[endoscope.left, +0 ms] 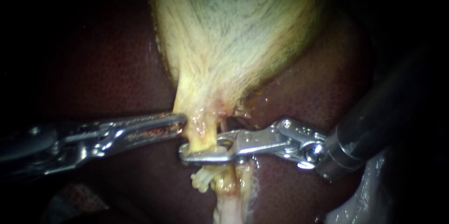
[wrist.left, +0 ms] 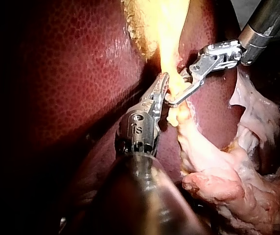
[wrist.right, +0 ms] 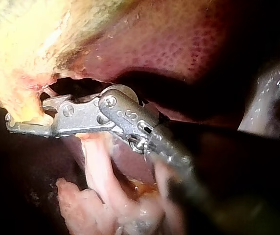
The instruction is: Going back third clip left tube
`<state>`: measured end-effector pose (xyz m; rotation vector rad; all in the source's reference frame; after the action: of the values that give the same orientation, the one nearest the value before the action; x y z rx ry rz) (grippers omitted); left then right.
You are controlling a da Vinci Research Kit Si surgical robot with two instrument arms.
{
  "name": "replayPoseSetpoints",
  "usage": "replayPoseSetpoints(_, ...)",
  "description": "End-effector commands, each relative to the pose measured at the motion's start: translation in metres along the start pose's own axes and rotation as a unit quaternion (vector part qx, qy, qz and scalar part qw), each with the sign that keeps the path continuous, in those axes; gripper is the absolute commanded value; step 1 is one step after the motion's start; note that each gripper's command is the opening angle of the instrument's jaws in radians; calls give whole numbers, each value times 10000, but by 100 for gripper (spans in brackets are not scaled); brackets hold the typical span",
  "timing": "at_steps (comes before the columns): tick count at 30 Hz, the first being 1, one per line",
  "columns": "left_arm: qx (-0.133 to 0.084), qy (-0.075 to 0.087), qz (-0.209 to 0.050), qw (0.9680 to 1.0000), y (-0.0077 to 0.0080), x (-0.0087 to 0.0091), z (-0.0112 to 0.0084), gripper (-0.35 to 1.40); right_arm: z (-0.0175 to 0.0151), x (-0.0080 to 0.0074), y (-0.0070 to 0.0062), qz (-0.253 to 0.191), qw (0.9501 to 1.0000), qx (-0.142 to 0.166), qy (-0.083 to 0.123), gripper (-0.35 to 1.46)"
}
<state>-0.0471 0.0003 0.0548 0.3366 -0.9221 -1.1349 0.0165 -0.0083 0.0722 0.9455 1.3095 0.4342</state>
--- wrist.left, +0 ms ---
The right arm instrument jaw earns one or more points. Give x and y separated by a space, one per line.
186 76
189 94

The left arm instrument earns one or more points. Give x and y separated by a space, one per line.
136 129

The left arm instrument jaw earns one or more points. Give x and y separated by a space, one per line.
162 98
161 82

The right arm instrument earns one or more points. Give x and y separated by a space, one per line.
218 57

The gallbladder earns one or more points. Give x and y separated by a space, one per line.
164 36

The dark right arm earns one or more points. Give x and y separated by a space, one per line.
264 24

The dark left arm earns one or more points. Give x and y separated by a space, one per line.
142 200

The pale fatty tissue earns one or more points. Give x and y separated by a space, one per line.
228 193
257 115

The dark red liver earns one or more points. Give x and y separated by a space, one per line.
81 73

